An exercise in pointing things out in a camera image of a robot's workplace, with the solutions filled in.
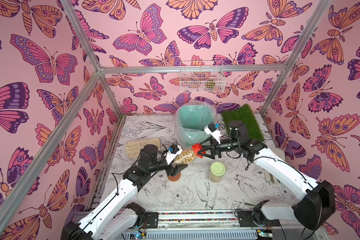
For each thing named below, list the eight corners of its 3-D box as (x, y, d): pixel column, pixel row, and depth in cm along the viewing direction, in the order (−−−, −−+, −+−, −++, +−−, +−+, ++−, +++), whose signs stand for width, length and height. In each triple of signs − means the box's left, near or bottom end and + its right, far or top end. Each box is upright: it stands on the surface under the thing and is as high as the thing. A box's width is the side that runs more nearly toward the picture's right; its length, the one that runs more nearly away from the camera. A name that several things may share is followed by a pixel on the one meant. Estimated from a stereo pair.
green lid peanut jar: (208, 184, 87) (211, 175, 77) (207, 171, 92) (210, 161, 82) (221, 184, 87) (226, 175, 77) (219, 171, 92) (224, 161, 82)
